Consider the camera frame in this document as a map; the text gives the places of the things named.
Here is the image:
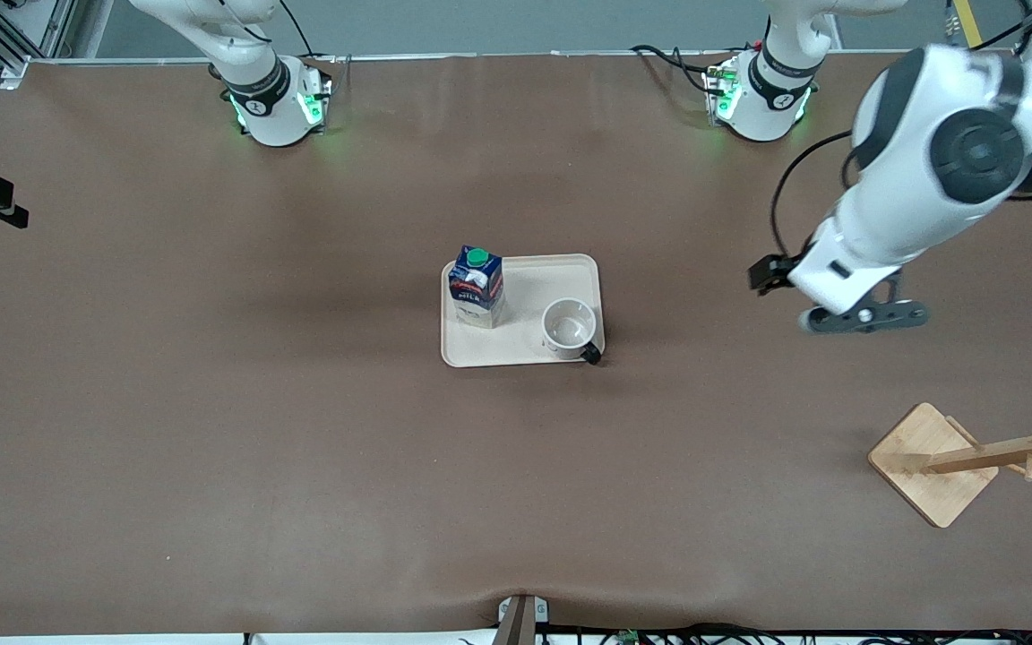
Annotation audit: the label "white smiley cup black handle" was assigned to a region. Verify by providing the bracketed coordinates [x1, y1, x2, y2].
[541, 297, 604, 366]

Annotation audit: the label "blue milk carton green cap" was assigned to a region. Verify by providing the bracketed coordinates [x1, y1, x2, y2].
[447, 245, 505, 330]

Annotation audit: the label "wooden cup rack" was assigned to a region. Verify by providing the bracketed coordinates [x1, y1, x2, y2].
[867, 391, 1032, 529]

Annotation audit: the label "beige plastic tray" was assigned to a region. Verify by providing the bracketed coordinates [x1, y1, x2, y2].
[440, 254, 606, 369]

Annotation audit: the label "black left arm gripper cable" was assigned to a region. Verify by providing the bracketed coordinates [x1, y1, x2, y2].
[770, 130, 854, 261]

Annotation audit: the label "black left base cables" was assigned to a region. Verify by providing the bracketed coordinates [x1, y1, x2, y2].
[631, 43, 719, 98]

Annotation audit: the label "black right base cable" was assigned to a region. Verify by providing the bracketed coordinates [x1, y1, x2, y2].
[276, 0, 352, 90]

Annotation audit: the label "grey table edge bracket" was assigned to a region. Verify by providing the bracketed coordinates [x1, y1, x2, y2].
[497, 594, 550, 645]

